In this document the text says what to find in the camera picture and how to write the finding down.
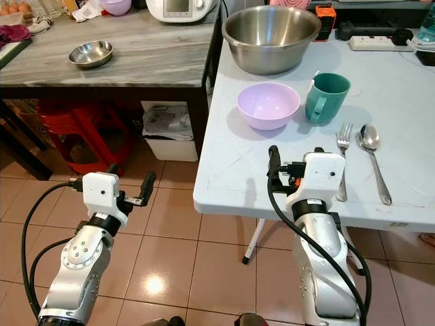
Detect steel fork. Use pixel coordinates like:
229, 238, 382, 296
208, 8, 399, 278
336, 122, 355, 203

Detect white folding table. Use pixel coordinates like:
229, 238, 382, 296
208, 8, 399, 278
192, 33, 435, 266

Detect white storage bin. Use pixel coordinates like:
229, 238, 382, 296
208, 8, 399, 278
141, 101, 200, 163

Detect steel spoon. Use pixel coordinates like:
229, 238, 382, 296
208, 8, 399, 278
358, 124, 394, 206

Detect teal plastic mug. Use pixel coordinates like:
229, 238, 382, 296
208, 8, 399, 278
304, 71, 352, 126

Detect lilac plastic bowl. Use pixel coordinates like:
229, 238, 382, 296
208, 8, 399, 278
236, 81, 302, 132

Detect red plastic stool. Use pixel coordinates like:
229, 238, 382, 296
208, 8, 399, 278
38, 102, 134, 177

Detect grey wood-top black table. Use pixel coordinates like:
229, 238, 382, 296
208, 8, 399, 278
0, 5, 222, 183

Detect small stainless steel bowl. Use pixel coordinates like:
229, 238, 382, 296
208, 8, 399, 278
67, 40, 115, 70

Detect large stainless steel bowl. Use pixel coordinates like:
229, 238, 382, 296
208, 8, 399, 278
222, 5, 323, 76

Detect white power strip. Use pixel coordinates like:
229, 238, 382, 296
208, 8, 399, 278
348, 35, 416, 53

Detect black robot left foot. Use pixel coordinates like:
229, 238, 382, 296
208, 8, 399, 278
142, 316, 186, 326

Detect black robot foot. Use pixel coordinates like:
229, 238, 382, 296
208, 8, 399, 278
234, 312, 270, 326
142, 316, 186, 326

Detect black power adapter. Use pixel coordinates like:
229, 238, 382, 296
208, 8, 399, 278
336, 20, 415, 46

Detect orange and black device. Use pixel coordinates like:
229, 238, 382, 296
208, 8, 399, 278
314, 3, 337, 42

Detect white green-edged cutting board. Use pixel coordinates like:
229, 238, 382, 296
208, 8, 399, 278
0, 39, 34, 69

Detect black robot right foot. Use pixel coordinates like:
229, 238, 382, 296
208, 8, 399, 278
234, 312, 270, 326

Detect pink round lid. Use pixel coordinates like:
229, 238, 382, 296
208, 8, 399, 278
269, 0, 311, 7

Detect maroon cloth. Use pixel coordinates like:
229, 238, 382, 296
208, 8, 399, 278
0, 24, 33, 48

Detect white rag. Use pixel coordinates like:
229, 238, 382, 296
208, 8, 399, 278
30, 17, 52, 35

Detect white printed paper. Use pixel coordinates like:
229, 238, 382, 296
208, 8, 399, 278
71, 0, 105, 22

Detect purple plastic bowl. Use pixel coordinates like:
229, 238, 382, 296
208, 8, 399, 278
100, 0, 133, 17

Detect teal bottle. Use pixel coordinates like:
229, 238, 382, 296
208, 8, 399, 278
417, 3, 435, 43

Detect white kitchen appliance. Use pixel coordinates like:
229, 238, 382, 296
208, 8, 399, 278
146, 0, 213, 24

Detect tray of brown eggs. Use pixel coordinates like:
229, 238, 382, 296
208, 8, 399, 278
3, 1, 35, 18

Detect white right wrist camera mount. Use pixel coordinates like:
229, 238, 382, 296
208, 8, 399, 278
285, 151, 346, 204

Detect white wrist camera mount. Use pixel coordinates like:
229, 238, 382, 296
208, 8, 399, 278
285, 151, 346, 204
82, 171, 129, 227

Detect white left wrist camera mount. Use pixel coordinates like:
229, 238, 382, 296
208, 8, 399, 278
82, 171, 129, 227

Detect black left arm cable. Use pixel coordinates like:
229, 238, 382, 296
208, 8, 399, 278
20, 179, 86, 321

